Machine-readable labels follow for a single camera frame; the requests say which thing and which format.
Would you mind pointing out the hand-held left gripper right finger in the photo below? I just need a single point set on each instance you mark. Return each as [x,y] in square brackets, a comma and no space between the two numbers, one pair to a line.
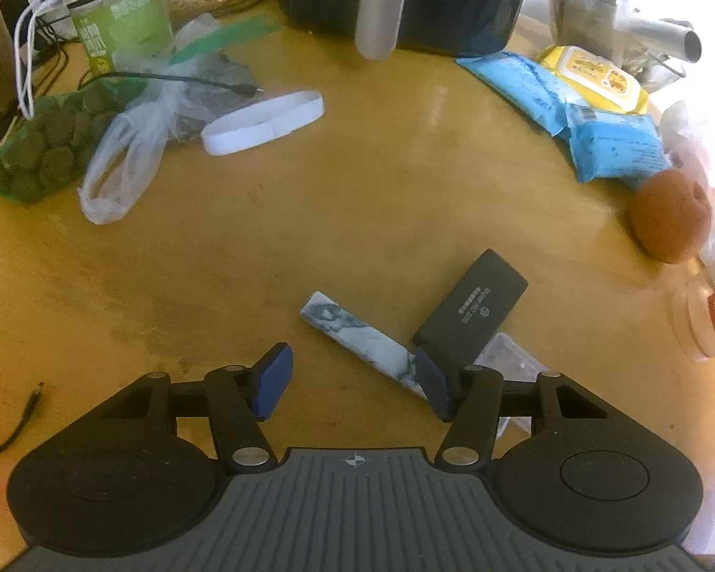
[434,386]

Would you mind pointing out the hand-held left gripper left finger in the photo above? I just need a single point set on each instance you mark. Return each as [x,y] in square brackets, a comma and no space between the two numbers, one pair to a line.
[273,378]

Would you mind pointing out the marble patterned bar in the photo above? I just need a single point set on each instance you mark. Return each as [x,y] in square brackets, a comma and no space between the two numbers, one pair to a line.
[351,330]

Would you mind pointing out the clear plastic case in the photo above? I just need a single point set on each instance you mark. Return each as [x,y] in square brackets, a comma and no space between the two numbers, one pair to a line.
[509,357]

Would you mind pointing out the black rectangular box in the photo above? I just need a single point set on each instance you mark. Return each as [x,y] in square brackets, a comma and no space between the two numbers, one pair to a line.
[473,304]

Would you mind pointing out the clear plastic bag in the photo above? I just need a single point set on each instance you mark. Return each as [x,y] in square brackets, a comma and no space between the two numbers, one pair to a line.
[125,155]

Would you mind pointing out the clear jar with red label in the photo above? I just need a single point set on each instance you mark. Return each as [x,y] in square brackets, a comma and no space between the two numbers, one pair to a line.
[706,316]

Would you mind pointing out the orange fruit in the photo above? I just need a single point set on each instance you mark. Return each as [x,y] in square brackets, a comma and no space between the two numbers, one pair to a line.
[667,214]

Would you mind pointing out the blue packet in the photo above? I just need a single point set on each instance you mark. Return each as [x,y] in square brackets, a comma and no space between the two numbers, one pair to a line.
[524,89]
[616,146]

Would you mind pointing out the bag of green discs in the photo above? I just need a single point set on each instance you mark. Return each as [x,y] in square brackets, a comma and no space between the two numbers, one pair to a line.
[47,143]

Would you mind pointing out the green zip bag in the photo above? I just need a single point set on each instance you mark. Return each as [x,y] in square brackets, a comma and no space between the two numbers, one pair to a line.
[232,36]

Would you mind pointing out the yellow wipes pack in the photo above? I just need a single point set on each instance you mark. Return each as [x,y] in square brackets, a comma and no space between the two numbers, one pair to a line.
[599,77]

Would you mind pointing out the white plastic bag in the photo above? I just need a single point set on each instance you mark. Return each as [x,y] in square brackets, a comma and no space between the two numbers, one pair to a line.
[712,161]

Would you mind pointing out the green label jar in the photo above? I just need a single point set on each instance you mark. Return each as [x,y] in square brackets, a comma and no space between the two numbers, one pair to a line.
[128,24]

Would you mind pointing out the black air fryer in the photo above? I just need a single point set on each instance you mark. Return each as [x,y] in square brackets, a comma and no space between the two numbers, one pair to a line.
[453,0]

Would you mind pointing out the clear packet with dark contents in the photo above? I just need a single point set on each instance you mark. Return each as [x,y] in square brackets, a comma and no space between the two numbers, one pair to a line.
[584,18]

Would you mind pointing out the silver metal nozzle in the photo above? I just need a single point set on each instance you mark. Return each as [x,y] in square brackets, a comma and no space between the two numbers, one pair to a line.
[664,36]

